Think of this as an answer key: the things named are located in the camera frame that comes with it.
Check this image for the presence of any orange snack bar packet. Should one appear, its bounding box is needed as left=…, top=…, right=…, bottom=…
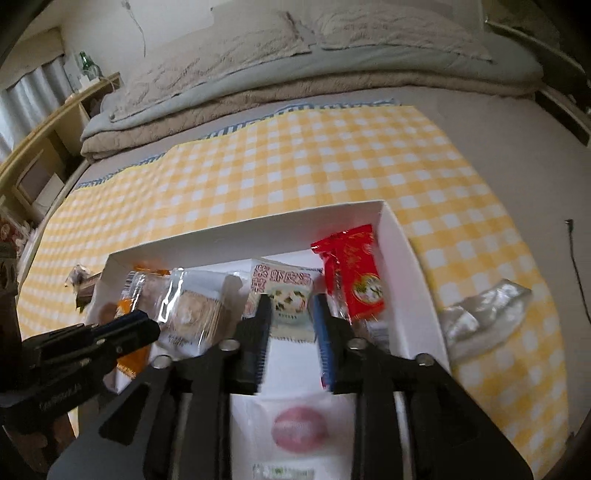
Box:
left=115, top=267, right=170, bottom=379

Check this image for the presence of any brown snack packet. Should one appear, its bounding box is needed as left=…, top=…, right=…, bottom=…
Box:
left=74, top=273, right=101, bottom=312

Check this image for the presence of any small clear dark candy packet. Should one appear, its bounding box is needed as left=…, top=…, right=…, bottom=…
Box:
left=64, top=264, right=93, bottom=288

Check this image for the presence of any white boxed mooncake packet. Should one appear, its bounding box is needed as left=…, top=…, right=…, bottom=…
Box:
left=157, top=268, right=243, bottom=360

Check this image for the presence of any clear pink ring cookie packet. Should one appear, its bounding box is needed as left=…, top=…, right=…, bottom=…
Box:
left=230, top=392, right=356, bottom=479

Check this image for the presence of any red long snack packet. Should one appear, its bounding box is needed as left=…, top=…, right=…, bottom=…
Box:
left=311, top=224, right=390, bottom=352

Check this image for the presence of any white seaweed snack packet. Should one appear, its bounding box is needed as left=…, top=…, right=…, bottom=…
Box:
left=242, top=258, right=322, bottom=343

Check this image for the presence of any green clear candy packet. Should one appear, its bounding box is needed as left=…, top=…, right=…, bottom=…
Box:
left=252, top=464, right=315, bottom=480

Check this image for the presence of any white cardboard tray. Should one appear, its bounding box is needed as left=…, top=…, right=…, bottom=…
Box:
left=77, top=199, right=452, bottom=480

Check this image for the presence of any crumpled clear plastic wrapper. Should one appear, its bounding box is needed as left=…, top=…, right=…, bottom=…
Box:
left=439, top=279, right=533, bottom=365

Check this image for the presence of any wooden bedside shelf unit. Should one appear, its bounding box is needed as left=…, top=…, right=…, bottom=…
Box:
left=1, top=73, right=122, bottom=226

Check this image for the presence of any beige folded blanket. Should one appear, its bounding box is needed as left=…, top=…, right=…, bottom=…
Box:
left=81, top=71, right=542, bottom=162

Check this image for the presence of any yellow checkered mat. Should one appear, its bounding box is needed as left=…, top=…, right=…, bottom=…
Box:
left=18, top=105, right=568, bottom=476

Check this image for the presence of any grey curtain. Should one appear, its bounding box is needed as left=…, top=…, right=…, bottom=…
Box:
left=0, top=56, right=73, bottom=161

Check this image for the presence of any green glass bottle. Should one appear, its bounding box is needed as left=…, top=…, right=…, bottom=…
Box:
left=79, top=51, right=101, bottom=80

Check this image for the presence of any beige printed valance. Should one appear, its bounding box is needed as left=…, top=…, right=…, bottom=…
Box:
left=0, top=28, right=64, bottom=90

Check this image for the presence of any left beige pillow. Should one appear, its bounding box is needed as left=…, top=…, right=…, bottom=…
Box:
left=109, top=9, right=311, bottom=121

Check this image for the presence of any beige pillow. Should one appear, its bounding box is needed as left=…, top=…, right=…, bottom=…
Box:
left=109, top=9, right=311, bottom=121
left=287, top=1, right=493, bottom=62

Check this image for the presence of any grey blue duvet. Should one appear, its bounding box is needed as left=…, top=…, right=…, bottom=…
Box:
left=81, top=34, right=543, bottom=141

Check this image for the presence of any right beige pillow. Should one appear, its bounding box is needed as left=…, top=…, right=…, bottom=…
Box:
left=287, top=1, right=493, bottom=62

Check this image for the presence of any black cable on bed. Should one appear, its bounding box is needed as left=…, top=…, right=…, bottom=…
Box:
left=565, top=218, right=591, bottom=326

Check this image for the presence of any white hanging cable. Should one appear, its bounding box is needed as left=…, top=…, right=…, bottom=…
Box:
left=120, top=0, right=148, bottom=59

